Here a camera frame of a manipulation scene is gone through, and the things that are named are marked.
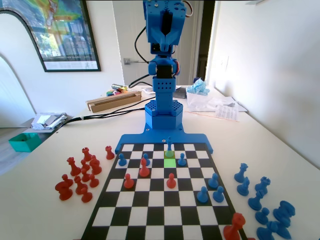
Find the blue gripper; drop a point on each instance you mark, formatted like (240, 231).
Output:
(165, 37)

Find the blue chess king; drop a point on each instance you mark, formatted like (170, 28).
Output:
(170, 150)

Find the blue chess pawn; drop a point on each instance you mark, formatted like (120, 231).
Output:
(262, 217)
(218, 195)
(202, 196)
(213, 182)
(147, 160)
(181, 161)
(122, 161)

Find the red chess rook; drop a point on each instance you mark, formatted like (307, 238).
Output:
(109, 153)
(87, 155)

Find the red chess bishop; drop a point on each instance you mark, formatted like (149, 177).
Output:
(144, 171)
(95, 166)

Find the red chess pawn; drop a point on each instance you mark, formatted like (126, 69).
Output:
(128, 183)
(85, 165)
(94, 182)
(85, 176)
(171, 182)
(86, 196)

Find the blue chess queen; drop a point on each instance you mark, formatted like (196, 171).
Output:
(240, 175)

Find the black and white chessboard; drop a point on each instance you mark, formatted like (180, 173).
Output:
(160, 205)

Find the blue chess bishop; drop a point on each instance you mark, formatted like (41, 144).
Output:
(266, 232)
(255, 202)

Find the large red piece front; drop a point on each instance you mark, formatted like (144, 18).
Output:
(233, 228)

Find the large blue chess rook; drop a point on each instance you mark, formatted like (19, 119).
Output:
(283, 212)

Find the white door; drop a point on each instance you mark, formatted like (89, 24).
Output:
(130, 32)

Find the white paper sheet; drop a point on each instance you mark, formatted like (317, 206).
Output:
(148, 90)

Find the dark grey notebook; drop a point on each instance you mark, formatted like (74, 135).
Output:
(180, 93)

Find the blue white patterned bag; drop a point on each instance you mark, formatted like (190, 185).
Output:
(198, 87)

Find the metallic cylinder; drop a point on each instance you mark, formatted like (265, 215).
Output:
(118, 86)

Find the coloured blocks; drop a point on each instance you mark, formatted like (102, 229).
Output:
(113, 93)

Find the long cardboard box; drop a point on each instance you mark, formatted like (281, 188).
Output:
(112, 102)

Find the white paper stack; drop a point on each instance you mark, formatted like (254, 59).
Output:
(232, 101)

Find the printed paper sheet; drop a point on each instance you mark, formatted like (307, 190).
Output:
(227, 113)

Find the framed map poster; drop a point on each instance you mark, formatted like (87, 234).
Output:
(67, 32)

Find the grey paper pile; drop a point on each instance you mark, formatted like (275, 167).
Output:
(46, 120)

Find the white arched panel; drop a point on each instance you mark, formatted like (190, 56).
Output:
(15, 82)

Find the green plastic bin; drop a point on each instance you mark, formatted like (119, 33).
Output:
(23, 143)

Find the blue base plate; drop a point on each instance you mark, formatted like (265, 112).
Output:
(140, 138)

